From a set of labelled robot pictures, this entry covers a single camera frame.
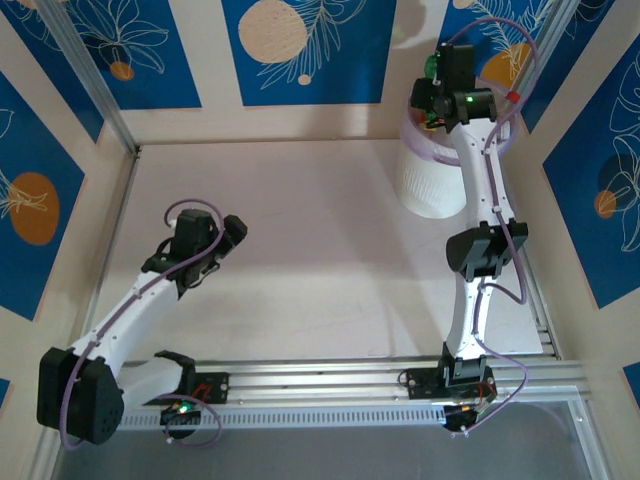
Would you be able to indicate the green bottle with yellow cap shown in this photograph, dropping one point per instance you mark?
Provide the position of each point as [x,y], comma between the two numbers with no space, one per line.
[431,65]

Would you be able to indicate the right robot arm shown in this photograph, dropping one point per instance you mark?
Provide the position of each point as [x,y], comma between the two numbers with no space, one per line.
[480,175]

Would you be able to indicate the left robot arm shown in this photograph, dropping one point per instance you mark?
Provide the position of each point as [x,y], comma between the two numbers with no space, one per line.
[130,315]

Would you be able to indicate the white bin with purple liner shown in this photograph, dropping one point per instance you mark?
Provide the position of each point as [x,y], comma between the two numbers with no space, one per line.
[435,185]

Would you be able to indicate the aluminium frame post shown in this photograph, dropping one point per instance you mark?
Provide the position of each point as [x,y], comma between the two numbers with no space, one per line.
[544,50]
[92,75]

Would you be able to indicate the aluminium floor rail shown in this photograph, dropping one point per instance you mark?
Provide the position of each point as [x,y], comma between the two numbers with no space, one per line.
[107,260]
[542,325]

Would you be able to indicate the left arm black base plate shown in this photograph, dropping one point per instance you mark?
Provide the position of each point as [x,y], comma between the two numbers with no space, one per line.
[215,387]

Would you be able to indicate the aluminium base rail beam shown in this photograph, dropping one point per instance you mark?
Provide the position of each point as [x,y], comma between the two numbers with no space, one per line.
[325,380]

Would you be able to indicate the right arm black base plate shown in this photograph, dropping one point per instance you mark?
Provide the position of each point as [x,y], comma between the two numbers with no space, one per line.
[422,385]

